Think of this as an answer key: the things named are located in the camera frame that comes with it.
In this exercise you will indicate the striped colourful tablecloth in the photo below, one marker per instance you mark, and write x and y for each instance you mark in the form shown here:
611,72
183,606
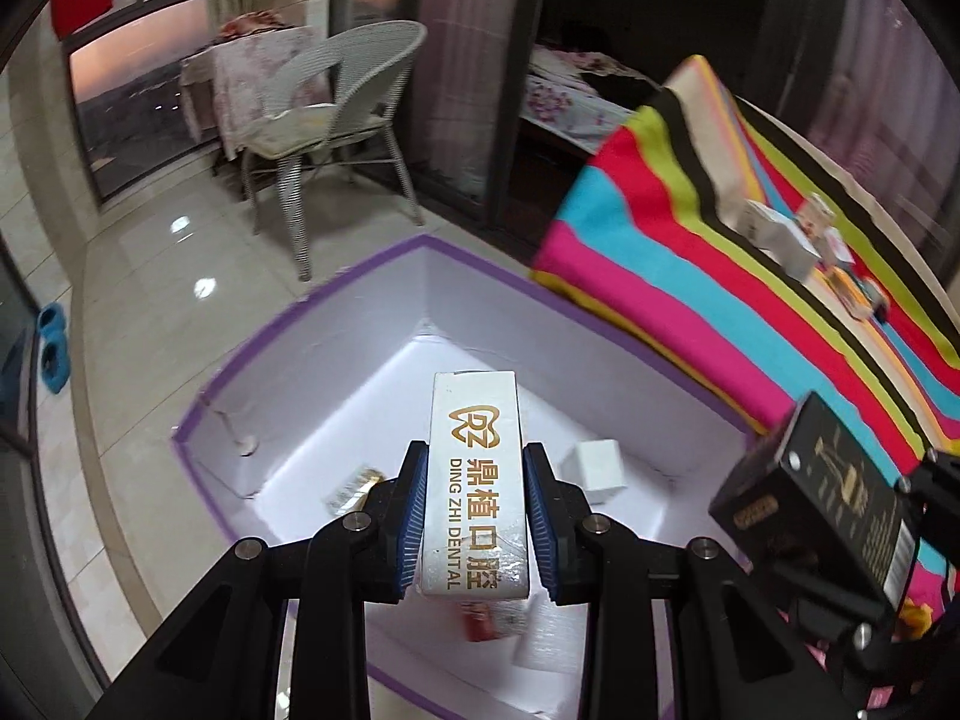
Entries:
675,277

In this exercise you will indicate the white box with gold print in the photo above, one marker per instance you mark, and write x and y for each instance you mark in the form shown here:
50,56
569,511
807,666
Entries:
476,480

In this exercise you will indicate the orange and white box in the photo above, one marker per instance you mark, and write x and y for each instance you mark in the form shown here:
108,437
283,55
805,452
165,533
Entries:
849,296

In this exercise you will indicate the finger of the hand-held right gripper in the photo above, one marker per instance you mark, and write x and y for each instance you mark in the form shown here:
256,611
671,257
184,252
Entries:
825,607
934,480

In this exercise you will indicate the red box with white print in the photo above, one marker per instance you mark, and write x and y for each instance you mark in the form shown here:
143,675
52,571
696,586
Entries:
487,622

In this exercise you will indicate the bed with floral sheet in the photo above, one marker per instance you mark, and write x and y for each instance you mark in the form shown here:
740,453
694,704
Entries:
570,101

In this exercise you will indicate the dark green box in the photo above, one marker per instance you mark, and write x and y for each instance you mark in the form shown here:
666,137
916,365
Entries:
879,304

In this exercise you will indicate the small gold and white box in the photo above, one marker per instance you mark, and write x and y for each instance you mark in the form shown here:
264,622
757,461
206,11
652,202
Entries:
352,491

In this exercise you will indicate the white wicker chair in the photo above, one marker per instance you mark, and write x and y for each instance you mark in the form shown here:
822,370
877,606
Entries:
360,67

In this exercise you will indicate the pink sheer curtain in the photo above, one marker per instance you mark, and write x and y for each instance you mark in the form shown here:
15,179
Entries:
480,52
885,90

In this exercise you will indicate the black box with gold print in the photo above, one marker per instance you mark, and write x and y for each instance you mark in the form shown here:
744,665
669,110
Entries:
825,495

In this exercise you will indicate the table with floral cloth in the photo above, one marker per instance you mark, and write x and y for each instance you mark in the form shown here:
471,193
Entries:
247,60

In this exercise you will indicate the blue slipper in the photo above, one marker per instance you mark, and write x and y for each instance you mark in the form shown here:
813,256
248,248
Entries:
55,367
52,324

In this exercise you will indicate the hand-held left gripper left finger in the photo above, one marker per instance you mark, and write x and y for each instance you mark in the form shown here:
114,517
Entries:
412,525

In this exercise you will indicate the plain white cube box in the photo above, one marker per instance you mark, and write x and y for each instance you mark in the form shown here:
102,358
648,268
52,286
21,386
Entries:
596,469

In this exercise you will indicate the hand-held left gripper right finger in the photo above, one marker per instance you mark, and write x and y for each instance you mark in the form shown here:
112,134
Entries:
540,532

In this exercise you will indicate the white carton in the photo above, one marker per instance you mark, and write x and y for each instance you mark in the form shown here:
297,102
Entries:
776,240

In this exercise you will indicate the white storage box purple trim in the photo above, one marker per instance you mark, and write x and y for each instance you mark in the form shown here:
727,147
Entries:
337,360

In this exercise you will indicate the white box with barcode label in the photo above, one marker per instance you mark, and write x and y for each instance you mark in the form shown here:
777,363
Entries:
817,216

